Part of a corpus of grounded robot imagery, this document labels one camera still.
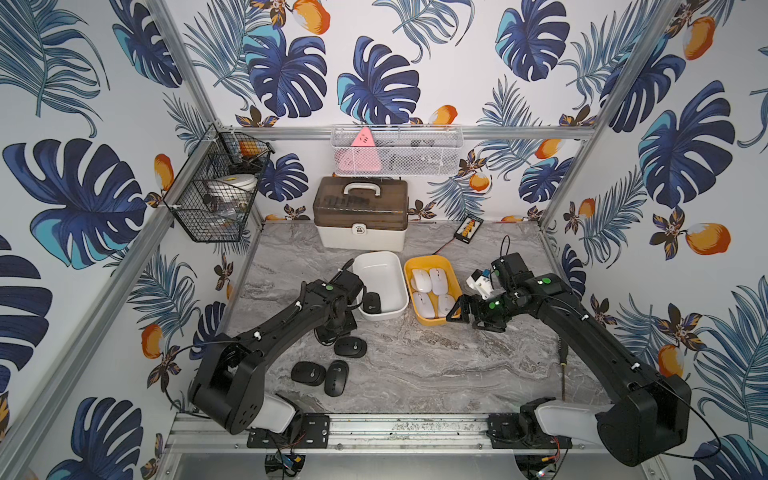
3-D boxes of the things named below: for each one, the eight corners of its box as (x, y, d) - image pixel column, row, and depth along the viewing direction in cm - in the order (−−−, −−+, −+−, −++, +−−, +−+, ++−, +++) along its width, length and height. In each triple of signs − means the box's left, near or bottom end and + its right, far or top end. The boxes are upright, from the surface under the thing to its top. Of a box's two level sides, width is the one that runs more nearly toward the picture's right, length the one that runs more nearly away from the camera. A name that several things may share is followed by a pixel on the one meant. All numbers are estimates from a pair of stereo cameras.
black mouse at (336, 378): (324, 396, 82) (323, 393, 80) (328, 363, 88) (327, 360, 85) (346, 396, 82) (345, 393, 80) (349, 363, 88) (348, 360, 85)
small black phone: (453, 237, 119) (454, 233, 117) (466, 217, 126) (467, 213, 125) (469, 244, 117) (471, 240, 115) (482, 223, 124) (483, 219, 122)
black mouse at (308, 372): (291, 385, 84) (288, 382, 81) (295, 365, 87) (292, 361, 85) (324, 385, 84) (323, 382, 81) (327, 365, 87) (325, 361, 85)
